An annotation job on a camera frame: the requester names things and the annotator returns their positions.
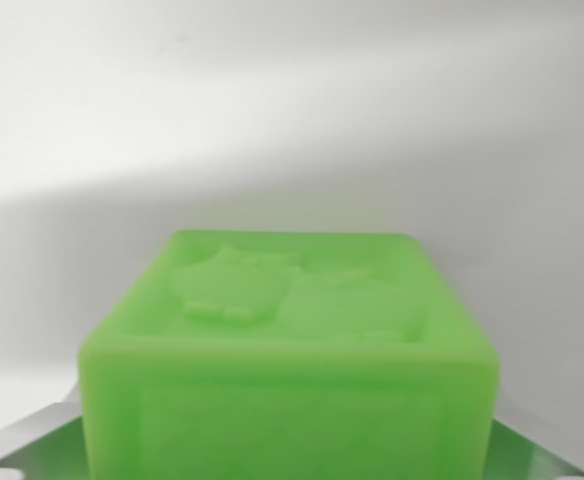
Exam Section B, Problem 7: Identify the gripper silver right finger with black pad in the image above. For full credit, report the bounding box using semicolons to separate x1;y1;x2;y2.
484;408;584;480

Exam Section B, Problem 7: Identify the green soft toy cube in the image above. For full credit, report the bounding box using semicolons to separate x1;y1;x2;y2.
77;229;501;480

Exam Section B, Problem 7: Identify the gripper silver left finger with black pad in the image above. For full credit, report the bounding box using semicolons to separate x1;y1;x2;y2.
0;401;93;480

